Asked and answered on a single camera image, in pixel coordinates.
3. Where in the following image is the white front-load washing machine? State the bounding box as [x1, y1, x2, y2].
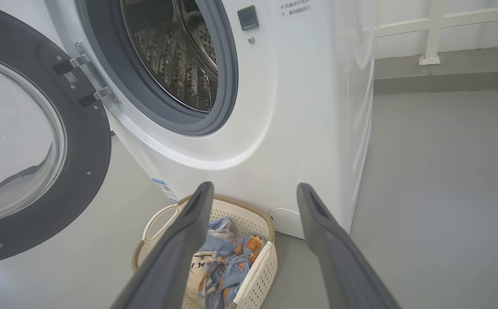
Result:
[45, 0, 376, 239]

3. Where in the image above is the black door lock socket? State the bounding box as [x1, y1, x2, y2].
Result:
[237, 5, 259, 30]

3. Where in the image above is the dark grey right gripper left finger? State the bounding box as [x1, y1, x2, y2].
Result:
[112, 182, 214, 309]

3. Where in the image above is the blue cartoon print garment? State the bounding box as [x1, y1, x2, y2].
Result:
[197, 217, 269, 309]

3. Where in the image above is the blue energy label sticker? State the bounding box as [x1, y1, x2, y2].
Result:
[152, 178, 180, 202]

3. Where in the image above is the printed text label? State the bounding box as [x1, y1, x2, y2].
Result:
[280, 0, 312, 18]

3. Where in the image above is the round black glass washer door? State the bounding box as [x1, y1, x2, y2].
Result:
[0, 0, 112, 267]

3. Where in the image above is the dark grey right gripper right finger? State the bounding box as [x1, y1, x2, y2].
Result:
[297, 183, 401, 309]

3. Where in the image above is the stainless steel washing machine drum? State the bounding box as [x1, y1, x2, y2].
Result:
[121, 0, 218, 113]

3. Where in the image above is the metal door hinge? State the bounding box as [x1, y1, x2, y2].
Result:
[53, 41, 121, 108]

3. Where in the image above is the white metal railing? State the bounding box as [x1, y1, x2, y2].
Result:
[374, 0, 498, 66]

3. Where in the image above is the grey rubber door gasket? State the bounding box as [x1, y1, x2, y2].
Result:
[77, 0, 238, 136]

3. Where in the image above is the round white filter cover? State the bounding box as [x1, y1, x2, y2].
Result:
[268, 208, 307, 239]

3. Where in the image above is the cream white garment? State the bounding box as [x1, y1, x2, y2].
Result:
[187, 251, 216, 299]

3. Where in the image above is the cream perforated laundry basket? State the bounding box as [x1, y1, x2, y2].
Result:
[132, 194, 278, 309]

